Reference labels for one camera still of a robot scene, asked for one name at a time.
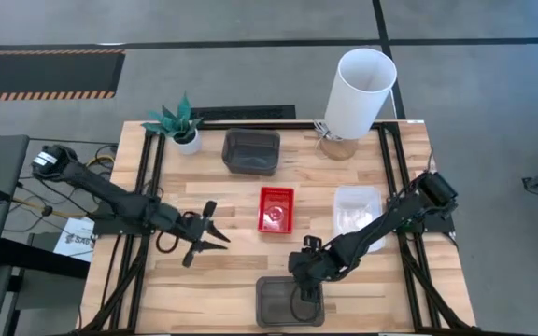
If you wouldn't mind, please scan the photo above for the black ribbed floor mat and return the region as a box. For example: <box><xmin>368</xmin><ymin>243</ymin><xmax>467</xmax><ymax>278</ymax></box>
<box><xmin>189</xmin><ymin>104</ymin><xmax>297</xmax><ymax>122</ymax></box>

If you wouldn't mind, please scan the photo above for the white printed paper sheet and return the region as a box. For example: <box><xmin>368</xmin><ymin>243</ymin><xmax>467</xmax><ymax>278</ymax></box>
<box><xmin>53</xmin><ymin>216</ymin><xmax>98</xmax><ymax>263</ymax></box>

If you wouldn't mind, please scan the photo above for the white plant pot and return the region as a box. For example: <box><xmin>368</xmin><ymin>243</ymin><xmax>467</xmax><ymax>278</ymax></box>
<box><xmin>172</xmin><ymin>127</ymin><xmax>204</xmax><ymax>156</ymax></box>

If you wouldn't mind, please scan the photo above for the green artificial plant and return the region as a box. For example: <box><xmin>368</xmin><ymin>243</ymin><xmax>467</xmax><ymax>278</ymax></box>
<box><xmin>140</xmin><ymin>90</ymin><xmax>204</xmax><ymax>144</ymax></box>

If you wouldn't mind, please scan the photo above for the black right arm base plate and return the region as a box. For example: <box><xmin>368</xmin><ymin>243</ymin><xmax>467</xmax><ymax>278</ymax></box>
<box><xmin>391</xmin><ymin>213</ymin><xmax>458</xmax><ymax>235</ymax></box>

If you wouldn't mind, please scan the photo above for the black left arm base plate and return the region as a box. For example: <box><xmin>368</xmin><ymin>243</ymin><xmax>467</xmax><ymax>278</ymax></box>
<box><xmin>92</xmin><ymin>216</ymin><xmax>157</xmax><ymax>237</ymax></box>

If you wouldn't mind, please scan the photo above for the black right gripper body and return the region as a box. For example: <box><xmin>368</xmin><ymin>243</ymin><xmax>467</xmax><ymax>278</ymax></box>
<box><xmin>288</xmin><ymin>248</ymin><xmax>328</xmax><ymax>290</ymax></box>

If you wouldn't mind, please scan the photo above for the white cylindrical lamp shade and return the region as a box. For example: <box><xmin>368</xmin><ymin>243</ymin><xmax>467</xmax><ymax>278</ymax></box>
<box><xmin>323</xmin><ymin>47</ymin><xmax>399</xmax><ymax>142</ymax></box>

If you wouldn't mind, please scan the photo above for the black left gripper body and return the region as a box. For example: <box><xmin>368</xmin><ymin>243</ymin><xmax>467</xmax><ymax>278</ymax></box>
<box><xmin>174</xmin><ymin>200</ymin><xmax>218</xmax><ymax>269</ymax></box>

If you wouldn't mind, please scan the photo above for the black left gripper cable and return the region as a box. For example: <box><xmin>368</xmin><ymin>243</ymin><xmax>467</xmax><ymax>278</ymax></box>
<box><xmin>155</xmin><ymin>230</ymin><xmax>182</xmax><ymax>255</ymax></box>

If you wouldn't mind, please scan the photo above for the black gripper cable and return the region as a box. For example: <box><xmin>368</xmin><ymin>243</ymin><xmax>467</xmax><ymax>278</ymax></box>
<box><xmin>289</xmin><ymin>286</ymin><xmax>323</xmax><ymax>324</ymax></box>
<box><xmin>155</xmin><ymin>230</ymin><xmax>182</xmax><ymax>255</ymax></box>

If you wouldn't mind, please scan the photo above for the black aluminium frame side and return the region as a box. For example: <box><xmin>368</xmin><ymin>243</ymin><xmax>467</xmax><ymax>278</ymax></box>
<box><xmin>377</xmin><ymin>121</ymin><xmax>476</xmax><ymax>333</ymax></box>
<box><xmin>78</xmin><ymin>122</ymin><xmax>168</xmax><ymax>333</ymax></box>

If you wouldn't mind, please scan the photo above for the clear plastic basket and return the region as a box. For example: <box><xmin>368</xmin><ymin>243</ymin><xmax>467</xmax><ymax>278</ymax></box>
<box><xmin>333</xmin><ymin>185</ymin><xmax>388</xmax><ymax>254</ymax></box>

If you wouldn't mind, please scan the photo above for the black aluminium frame rail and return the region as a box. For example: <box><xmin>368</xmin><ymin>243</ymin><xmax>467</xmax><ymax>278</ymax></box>
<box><xmin>193</xmin><ymin>121</ymin><xmax>388</xmax><ymax>132</ymax></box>

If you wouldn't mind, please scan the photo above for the black hazard-striped floor mat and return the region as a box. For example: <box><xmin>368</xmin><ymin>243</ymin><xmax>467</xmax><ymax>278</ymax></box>
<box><xmin>0</xmin><ymin>48</ymin><xmax>127</xmax><ymax>103</ymax></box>

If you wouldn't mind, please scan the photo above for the dark grey plastic basket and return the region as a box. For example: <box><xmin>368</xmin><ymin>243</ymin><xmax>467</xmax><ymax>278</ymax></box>
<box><xmin>255</xmin><ymin>275</ymin><xmax>326</xmax><ymax>329</ymax></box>
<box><xmin>221</xmin><ymin>127</ymin><xmax>282</xmax><ymax>177</ymax></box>

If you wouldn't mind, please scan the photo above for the round wooden lamp base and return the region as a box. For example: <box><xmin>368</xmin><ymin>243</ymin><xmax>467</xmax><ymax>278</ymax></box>
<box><xmin>319</xmin><ymin>136</ymin><xmax>361</xmax><ymax>162</ymax></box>

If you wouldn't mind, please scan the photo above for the red slotted plastic basket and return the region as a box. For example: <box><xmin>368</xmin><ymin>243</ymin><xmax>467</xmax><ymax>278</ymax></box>
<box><xmin>256</xmin><ymin>186</ymin><xmax>296</xmax><ymax>235</ymax></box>

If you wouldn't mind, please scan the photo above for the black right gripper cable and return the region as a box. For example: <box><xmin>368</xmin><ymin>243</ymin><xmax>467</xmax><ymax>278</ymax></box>
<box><xmin>289</xmin><ymin>286</ymin><xmax>323</xmax><ymax>324</ymax></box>

